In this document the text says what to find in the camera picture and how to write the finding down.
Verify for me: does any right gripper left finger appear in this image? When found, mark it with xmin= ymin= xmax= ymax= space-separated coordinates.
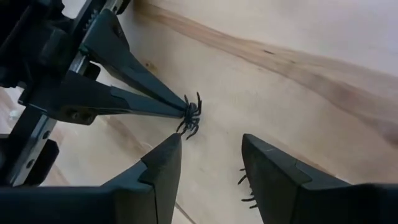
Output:
xmin=0 ymin=133 xmax=182 ymax=224

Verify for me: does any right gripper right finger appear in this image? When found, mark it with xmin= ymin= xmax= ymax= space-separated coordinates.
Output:
xmin=241 ymin=133 xmax=398 ymax=224

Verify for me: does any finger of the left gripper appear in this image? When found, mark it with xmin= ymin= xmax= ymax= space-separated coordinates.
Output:
xmin=79 ymin=8 xmax=187 ymax=110
xmin=24 ymin=70 xmax=184 ymax=125

